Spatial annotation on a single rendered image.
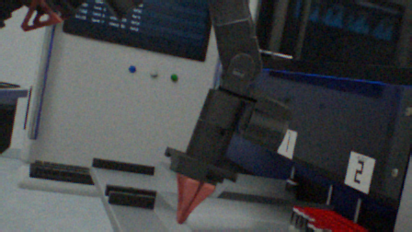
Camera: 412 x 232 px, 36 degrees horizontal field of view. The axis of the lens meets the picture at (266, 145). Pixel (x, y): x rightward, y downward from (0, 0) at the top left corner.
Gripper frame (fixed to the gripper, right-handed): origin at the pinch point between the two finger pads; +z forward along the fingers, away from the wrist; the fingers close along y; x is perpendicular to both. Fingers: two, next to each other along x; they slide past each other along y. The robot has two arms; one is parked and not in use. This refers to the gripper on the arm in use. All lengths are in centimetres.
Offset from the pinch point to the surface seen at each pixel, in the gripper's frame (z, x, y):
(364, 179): -14.9, 4.2, 29.9
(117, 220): 5.2, 9.7, -6.6
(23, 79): 20, 544, -20
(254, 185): -3, 53, 32
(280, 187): -5, 53, 39
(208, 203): -0.4, 19.4, 10.1
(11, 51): -1, 544, -38
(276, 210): -3.0, 19.4, 23.6
